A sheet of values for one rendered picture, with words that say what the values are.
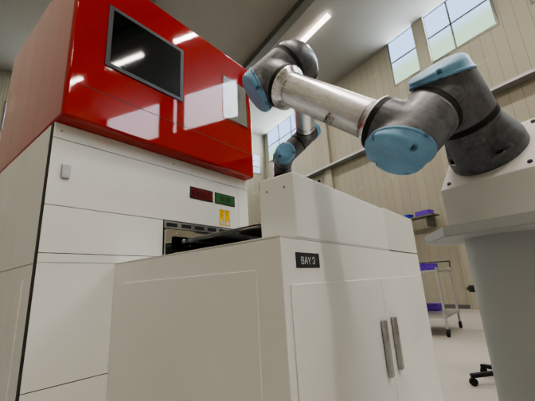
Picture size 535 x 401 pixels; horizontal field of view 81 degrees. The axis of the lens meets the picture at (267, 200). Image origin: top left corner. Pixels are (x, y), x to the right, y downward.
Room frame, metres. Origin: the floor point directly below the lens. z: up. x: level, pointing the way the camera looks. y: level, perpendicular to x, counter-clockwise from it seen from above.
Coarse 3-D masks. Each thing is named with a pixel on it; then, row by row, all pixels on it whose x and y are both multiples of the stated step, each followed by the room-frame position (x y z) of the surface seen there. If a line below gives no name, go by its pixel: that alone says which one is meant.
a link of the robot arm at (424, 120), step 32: (256, 64) 0.71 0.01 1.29; (288, 64) 0.68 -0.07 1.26; (256, 96) 0.74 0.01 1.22; (288, 96) 0.69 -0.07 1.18; (320, 96) 0.63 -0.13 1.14; (352, 96) 0.60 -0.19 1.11; (384, 96) 0.56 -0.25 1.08; (416, 96) 0.53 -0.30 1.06; (352, 128) 0.61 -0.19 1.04; (384, 128) 0.53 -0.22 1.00; (416, 128) 0.51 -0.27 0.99; (448, 128) 0.53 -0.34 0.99; (384, 160) 0.59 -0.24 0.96; (416, 160) 0.54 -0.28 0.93
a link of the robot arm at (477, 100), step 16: (432, 64) 0.58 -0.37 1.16; (448, 64) 0.50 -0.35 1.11; (464, 64) 0.51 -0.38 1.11; (416, 80) 0.54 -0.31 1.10; (432, 80) 0.52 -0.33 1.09; (448, 80) 0.52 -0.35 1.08; (464, 80) 0.52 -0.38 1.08; (480, 80) 0.53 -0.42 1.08; (448, 96) 0.52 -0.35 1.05; (464, 96) 0.52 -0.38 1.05; (480, 96) 0.53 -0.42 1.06; (464, 112) 0.54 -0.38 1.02; (480, 112) 0.55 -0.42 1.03; (464, 128) 0.57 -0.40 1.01
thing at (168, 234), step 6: (168, 228) 1.09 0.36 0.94; (168, 234) 1.09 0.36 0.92; (174, 234) 1.11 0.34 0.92; (180, 234) 1.13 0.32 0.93; (186, 234) 1.15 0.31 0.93; (192, 234) 1.17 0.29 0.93; (198, 234) 1.20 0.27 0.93; (204, 234) 1.22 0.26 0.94; (168, 240) 1.09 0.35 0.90; (162, 246) 1.09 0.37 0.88; (168, 246) 1.09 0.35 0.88; (162, 252) 1.09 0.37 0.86; (168, 252) 1.09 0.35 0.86; (174, 252) 1.11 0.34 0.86
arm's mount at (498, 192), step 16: (528, 128) 0.60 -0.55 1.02; (512, 160) 0.58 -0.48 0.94; (528, 160) 0.55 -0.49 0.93; (448, 176) 0.69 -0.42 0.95; (464, 176) 0.65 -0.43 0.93; (480, 176) 0.62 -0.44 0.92; (496, 176) 0.59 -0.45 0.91; (512, 176) 0.57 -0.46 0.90; (528, 176) 0.55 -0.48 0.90; (448, 192) 0.66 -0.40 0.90; (464, 192) 0.64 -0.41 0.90; (480, 192) 0.62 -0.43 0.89; (496, 192) 0.59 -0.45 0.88; (512, 192) 0.57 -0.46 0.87; (528, 192) 0.55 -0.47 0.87; (448, 208) 0.67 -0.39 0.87; (464, 208) 0.64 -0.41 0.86; (480, 208) 0.62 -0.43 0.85; (496, 208) 0.60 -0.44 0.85; (512, 208) 0.58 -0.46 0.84; (528, 208) 0.56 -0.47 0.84; (448, 224) 0.68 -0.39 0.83
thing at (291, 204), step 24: (264, 192) 0.67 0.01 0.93; (288, 192) 0.63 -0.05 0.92; (312, 192) 0.68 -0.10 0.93; (336, 192) 0.78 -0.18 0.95; (264, 216) 0.67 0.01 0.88; (288, 216) 0.64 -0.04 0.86; (312, 216) 0.67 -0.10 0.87; (336, 216) 0.77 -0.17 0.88; (360, 216) 0.89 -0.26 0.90; (384, 216) 1.05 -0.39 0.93; (336, 240) 0.76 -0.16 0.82; (360, 240) 0.87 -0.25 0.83; (384, 240) 1.02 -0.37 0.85
